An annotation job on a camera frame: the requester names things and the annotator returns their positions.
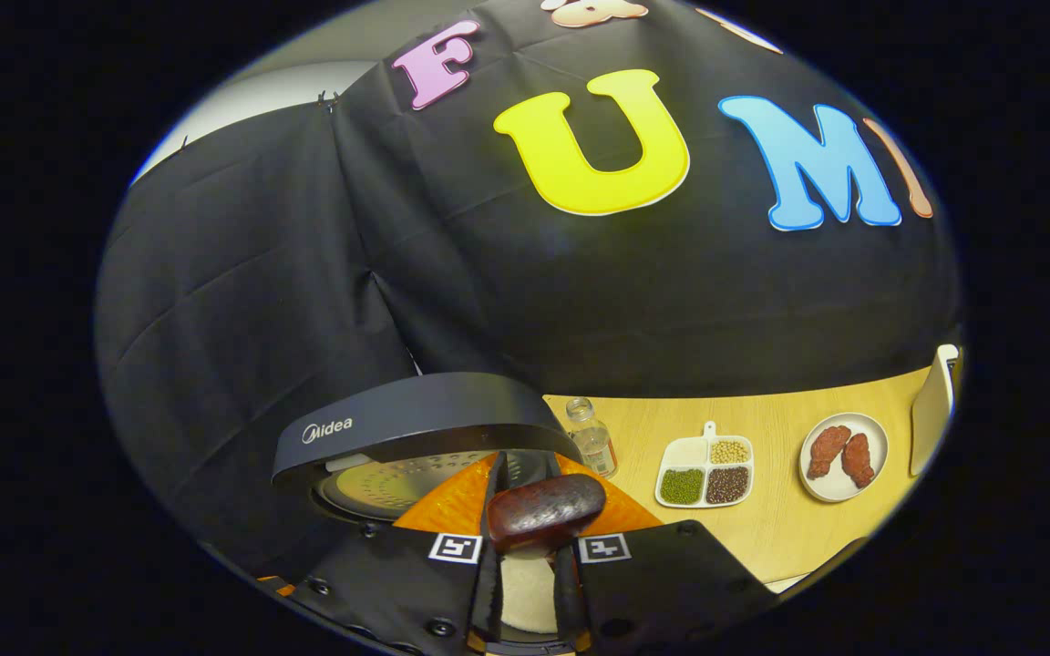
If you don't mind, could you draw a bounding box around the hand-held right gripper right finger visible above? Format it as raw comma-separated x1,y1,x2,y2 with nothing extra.
543,451,777,656

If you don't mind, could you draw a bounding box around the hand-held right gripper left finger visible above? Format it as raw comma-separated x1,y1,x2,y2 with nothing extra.
293,451,508,656

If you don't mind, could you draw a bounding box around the dark brown wooden spoon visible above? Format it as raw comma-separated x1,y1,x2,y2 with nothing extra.
486,472,607,555

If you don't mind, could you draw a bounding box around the silver black rice cooker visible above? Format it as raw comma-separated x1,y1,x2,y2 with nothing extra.
272,372,583,529

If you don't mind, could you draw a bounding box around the white divided bean dish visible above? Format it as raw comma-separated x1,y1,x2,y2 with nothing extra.
654,421,756,509

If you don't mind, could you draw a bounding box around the small clear glass bottle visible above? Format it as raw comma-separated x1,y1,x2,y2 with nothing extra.
566,397,619,479

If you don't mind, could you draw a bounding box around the white round plate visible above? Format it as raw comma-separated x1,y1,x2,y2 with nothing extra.
798,413,890,504

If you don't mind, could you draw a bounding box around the red meat piece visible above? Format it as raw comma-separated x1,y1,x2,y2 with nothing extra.
807,425,852,480
842,433,876,489

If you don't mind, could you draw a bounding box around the white toaster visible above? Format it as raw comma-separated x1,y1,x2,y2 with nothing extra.
910,343,961,477

